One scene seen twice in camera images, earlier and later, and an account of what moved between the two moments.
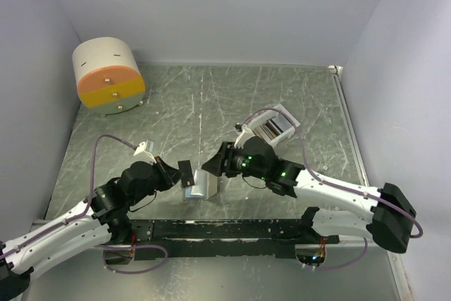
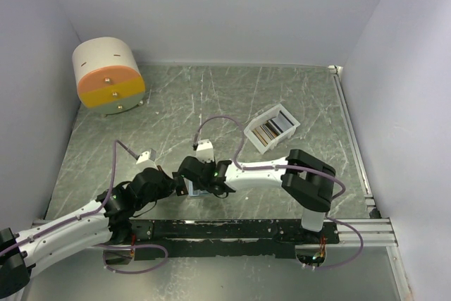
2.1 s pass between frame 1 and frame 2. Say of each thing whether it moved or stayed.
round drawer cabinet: stayed
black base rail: stayed
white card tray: stayed
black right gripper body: moved
